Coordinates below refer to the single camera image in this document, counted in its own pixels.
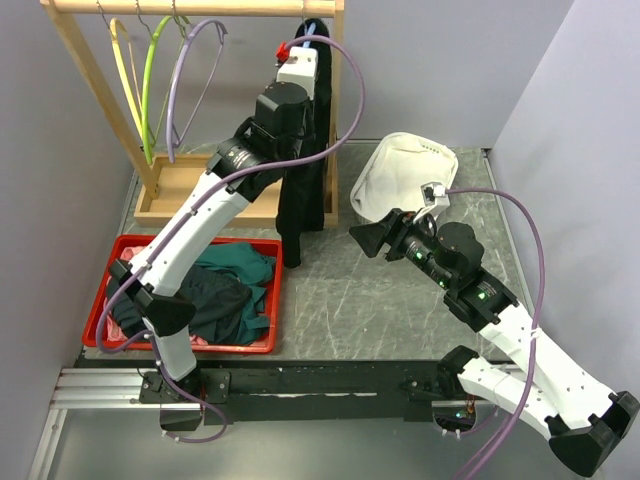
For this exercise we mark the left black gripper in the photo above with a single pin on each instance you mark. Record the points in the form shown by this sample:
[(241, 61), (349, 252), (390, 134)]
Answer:
[(310, 111)]

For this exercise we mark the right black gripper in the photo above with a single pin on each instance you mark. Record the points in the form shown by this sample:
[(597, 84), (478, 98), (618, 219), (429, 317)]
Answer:
[(371, 237)]

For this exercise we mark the black shorts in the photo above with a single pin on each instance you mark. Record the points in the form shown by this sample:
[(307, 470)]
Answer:
[(301, 200)]

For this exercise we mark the blue hanger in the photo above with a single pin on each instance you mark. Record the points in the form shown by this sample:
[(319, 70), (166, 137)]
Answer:
[(309, 23)]

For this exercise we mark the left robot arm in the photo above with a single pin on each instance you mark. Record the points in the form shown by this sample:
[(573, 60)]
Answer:
[(241, 168)]

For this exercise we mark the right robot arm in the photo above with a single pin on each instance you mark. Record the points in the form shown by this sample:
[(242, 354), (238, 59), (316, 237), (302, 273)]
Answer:
[(582, 419)]

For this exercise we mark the purple hanger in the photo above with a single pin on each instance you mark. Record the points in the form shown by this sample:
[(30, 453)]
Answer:
[(173, 137)]

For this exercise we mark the wooden hanger rack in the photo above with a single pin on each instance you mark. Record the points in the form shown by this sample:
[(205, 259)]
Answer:
[(164, 186)]

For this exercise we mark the green hanger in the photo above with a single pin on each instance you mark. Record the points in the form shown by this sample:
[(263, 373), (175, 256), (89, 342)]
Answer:
[(151, 134)]

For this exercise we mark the dark grey shorts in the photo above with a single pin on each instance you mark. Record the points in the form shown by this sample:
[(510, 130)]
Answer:
[(222, 306)]

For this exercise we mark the yellow hanger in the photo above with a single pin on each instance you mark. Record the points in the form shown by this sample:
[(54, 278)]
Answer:
[(124, 57)]

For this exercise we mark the white laundry basket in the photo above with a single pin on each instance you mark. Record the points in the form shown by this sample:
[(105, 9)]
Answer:
[(397, 169)]

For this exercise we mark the teal green garment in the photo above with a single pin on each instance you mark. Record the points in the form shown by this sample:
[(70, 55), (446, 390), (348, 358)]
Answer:
[(248, 266)]

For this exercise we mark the red plastic bin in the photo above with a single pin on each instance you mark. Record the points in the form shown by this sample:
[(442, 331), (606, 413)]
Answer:
[(270, 310)]

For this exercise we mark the pink garment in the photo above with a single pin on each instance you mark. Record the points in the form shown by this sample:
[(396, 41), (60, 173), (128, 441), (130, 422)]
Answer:
[(125, 252)]

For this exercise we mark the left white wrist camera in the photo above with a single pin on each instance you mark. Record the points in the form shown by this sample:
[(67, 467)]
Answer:
[(298, 65)]

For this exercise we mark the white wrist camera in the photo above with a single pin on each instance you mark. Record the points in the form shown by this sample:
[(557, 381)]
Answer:
[(434, 193), (298, 65)]

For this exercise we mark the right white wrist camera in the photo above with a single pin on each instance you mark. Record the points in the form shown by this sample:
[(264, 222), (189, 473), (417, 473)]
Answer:
[(434, 193)]

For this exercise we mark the aluminium frame rail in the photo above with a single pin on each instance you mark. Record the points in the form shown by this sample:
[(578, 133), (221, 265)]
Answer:
[(84, 389)]

